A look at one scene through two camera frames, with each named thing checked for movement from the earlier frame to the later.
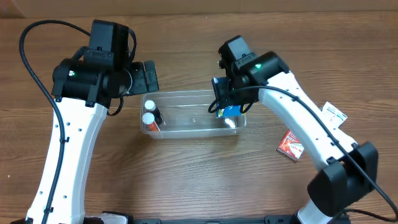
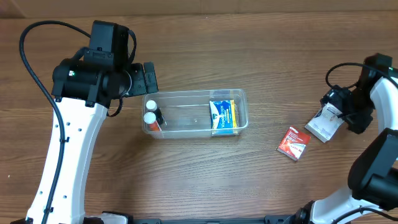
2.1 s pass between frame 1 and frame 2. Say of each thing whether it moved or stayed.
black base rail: stayed
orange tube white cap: stayed
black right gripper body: moved
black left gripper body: stayed
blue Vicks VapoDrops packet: moved
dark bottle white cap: stayed
